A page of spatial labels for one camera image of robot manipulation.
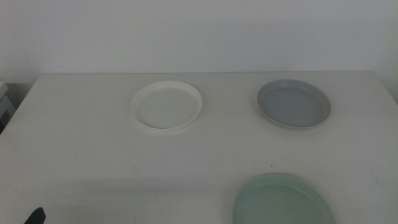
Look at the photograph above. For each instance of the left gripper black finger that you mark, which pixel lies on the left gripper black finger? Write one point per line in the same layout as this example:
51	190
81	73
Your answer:
37	217

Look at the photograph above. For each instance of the white shallow bowl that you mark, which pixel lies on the white shallow bowl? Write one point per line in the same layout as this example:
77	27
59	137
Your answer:
166	107

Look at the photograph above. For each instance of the pale green shallow bowl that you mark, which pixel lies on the pale green shallow bowl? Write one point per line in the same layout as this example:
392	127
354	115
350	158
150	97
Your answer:
280	202

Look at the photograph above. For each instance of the grey shallow bowl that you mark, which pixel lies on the grey shallow bowl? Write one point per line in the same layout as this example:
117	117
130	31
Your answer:
293	105

